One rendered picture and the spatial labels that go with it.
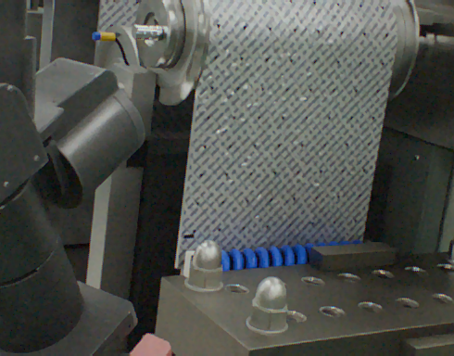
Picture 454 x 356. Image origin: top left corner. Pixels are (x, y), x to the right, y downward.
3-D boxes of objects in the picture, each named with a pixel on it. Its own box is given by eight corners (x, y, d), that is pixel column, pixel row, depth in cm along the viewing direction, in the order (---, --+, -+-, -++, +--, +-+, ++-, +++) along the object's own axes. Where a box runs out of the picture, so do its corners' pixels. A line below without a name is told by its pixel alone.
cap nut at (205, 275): (177, 280, 93) (182, 235, 91) (210, 276, 94) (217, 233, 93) (195, 295, 90) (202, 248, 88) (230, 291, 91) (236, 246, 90)
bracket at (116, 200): (53, 337, 107) (78, 60, 100) (107, 330, 111) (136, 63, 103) (70, 358, 103) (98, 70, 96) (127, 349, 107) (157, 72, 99)
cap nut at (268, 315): (237, 319, 85) (245, 271, 84) (272, 315, 87) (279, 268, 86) (260, 337, 82) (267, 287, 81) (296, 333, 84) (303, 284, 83)
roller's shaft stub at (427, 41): (359, 57, 113) (366, 19, 112) (406, 58, 117) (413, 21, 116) (384, 64, 110) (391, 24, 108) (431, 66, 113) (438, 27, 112)
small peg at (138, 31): (131, 22, 93) (137, 26, 92) (157, 24, 95) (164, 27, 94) (130, 37, 94) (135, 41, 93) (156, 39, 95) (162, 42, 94)
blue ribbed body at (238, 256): (189, 279, 99) (194, 247, 98) (356, 263, 110) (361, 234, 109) (206, 292, 96) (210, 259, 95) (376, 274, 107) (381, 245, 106)
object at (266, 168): (174, 267, 99) (195, 87, 94) (358, 251, 111) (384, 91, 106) (177, 269, 98) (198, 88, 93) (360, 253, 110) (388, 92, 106)
